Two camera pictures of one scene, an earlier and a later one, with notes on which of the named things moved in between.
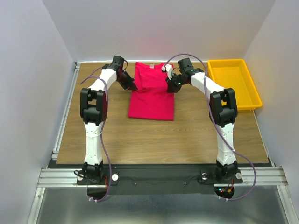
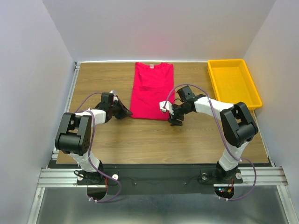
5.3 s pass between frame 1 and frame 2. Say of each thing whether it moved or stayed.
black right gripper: moved
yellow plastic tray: stayed
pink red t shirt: stayed
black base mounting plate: stayed
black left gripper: moved
